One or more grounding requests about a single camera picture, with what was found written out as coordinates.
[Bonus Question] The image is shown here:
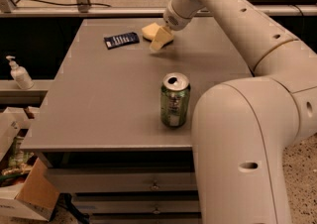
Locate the black cable on ledge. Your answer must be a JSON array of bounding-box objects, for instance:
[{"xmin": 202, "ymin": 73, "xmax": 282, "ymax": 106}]
[{"xmin": 9, "ymin": 0, "xmax": 113, "ymax": 8}]

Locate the open cardboard box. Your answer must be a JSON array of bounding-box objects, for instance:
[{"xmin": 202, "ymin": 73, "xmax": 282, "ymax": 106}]
[{"xmin": 0, "ymin": 107, "xmax": 59, "ymax": 221}]

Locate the top drawer knob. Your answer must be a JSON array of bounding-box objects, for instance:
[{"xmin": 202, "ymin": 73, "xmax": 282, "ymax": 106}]
[{"xmin": 151, "ymin": 181, "xmax": 159, "ymax": 191}]

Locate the dark blue rxbar wrapper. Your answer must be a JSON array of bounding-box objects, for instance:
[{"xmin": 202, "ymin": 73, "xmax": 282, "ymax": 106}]
[{"xmin": 104, "ymin": 32, "xmax": 140, "ymax": 50}]

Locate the grey drawer cabinet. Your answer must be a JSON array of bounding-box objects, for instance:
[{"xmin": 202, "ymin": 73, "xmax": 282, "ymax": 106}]
[{"xmin": 23, "ymin": 17, "xmax": 250, "ymax": 224}]

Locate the green soda can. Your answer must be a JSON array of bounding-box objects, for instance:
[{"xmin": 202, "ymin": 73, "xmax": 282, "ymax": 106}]
[{"xmin": 160, "ymin": 72, "xmax": 191, "ymax": 127}]

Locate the drawer knob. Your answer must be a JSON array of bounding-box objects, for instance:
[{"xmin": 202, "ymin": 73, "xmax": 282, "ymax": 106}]
[
  {"xmin": 153, "ymin": 208, "xmax": 160, "ymax": 215},
  {"xmin": 151, "ymin": 181, "xmax": 159, "ymax": 191}
]

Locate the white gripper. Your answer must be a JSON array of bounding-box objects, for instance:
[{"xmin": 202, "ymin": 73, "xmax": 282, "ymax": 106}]
[{"xmin": 150, "ymin": 2, "xmax": 191, "ymax": 52}]

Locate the white pump bottle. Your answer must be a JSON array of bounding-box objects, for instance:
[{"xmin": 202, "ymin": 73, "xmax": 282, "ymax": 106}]
[{"xmin": 6, "ymin": 56, "xmax": 34, "ymax": 90}]

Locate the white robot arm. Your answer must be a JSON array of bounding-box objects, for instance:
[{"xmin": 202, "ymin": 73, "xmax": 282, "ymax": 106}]
[{"xmin": 163, "ymin": 0, "xmax": 317, "ymax": 224}]

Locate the yellow sponge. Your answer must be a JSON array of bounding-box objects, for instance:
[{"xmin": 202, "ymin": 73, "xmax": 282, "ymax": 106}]
[{"xmin": 142, "ymin": 23, "xmax": 160, "ymax": 41}]

